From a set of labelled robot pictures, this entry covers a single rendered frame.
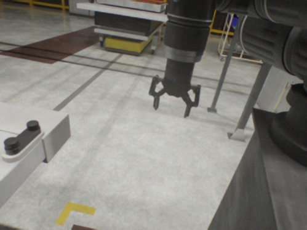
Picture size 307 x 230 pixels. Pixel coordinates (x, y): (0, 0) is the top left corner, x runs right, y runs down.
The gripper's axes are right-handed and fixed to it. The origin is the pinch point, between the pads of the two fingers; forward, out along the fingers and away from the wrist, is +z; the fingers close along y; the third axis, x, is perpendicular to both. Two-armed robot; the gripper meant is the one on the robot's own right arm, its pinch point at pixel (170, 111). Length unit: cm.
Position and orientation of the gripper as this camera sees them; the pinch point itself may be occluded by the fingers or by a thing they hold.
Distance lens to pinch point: 62.5
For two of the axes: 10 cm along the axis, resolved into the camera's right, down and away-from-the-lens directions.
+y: 9.4, 2.7, -2.0
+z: -1.3, 8.5, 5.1
